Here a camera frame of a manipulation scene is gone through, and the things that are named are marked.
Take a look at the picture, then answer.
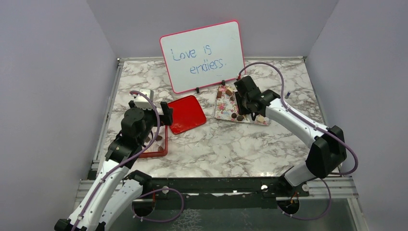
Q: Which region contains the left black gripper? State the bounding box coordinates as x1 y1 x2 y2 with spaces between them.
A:
130 100 173 145

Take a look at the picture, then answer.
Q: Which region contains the red box lid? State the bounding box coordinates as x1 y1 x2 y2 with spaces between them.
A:
168 95 206 135

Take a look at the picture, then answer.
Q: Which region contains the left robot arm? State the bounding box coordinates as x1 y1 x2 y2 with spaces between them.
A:
54 100 173 231

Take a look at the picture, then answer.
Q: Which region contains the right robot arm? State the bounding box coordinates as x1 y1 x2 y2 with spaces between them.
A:
234 75 346 196

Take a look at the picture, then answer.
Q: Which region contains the tan block chocolate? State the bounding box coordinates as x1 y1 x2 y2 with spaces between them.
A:
225 89 233 97

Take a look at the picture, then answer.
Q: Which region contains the red chocolate box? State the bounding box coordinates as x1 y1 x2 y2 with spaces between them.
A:
139 126 168 158

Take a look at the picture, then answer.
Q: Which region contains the floral serving tray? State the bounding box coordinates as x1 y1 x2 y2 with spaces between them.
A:
214 85 271 126

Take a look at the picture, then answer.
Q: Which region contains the black whiteboard stand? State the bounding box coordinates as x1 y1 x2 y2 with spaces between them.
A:
195 80 226 93

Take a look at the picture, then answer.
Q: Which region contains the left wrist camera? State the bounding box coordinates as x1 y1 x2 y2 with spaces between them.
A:
130 89 154 110

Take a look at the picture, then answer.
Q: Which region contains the white board pink frame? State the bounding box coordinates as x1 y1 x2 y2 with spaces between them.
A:
159 20 244 94

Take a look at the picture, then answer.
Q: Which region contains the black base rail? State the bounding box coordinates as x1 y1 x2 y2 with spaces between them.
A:
124 170 309 212

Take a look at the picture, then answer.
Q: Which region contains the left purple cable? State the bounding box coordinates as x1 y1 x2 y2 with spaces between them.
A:
70 90 162 231

